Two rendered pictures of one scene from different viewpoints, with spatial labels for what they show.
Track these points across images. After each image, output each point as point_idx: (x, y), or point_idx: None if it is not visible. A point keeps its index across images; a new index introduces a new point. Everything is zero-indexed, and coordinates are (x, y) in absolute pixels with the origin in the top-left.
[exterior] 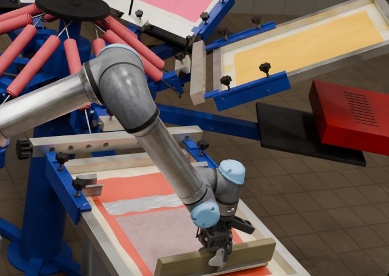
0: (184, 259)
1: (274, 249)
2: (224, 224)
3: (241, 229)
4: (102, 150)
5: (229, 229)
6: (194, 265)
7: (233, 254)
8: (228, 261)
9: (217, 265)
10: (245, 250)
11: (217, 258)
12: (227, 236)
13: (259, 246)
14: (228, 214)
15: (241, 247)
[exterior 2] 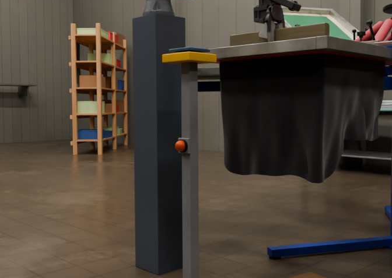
0: (245, 33)
1: (324, 31)
2: None
3: (281, 3)
4: None
5: (272, 3)
6: (252, 40)
7: (283, 32)
8: (280, 39)
9: (265, 37)
10: (294, 29)
11: (264, 31)
12: (268, 7)
13: (307, 25)
14: None
15: (291, 27)
